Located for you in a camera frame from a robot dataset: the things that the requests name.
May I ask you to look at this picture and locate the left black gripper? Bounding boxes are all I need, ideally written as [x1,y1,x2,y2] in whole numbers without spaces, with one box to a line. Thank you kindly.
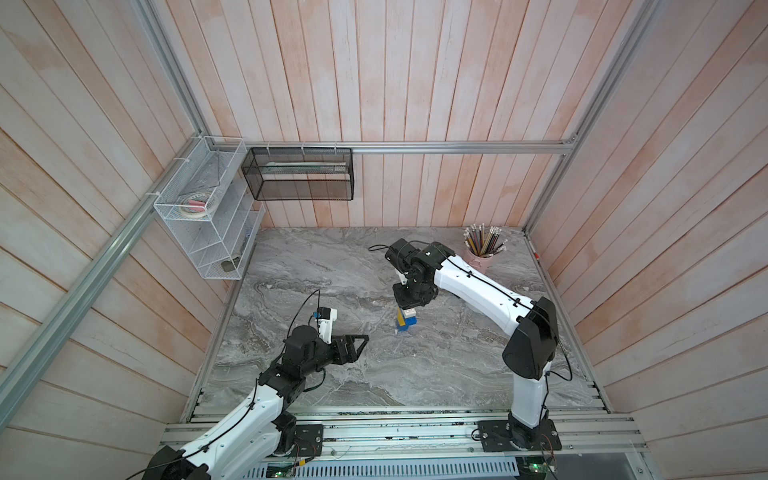
[301,334,369,377]

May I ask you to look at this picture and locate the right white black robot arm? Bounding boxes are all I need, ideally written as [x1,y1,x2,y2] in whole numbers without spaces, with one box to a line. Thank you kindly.
[385,239,559,434]

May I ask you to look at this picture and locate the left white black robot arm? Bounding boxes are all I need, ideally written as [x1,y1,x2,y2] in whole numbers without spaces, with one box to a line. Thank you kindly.
[135,325,369,479]

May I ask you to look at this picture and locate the pink pencil cup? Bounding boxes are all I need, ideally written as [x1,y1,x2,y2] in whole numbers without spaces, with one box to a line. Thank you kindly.
[463,249,493,274]

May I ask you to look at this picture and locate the bundle of coloured pencils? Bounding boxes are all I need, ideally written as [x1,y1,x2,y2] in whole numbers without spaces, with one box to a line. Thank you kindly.
[464,224,506,258]

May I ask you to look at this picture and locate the black mesh basket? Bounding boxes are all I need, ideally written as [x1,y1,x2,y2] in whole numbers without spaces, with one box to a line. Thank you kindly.
[241,146,355,202]

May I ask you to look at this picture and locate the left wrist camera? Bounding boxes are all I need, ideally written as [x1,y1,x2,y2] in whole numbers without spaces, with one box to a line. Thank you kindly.
[314,307,338,344]

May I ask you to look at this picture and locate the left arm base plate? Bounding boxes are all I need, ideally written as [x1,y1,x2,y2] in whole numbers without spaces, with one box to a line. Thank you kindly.
[273,424,324,458]

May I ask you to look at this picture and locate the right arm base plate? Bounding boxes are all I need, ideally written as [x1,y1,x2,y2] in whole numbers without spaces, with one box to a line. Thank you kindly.
[477,418,562,452]

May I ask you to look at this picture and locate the white wire shelf rack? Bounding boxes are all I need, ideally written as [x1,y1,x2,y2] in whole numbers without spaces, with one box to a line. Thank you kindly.
[154,136,264,281]

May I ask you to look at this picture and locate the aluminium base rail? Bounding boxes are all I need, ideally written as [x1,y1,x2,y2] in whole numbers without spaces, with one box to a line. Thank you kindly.
[157,407,648,467]

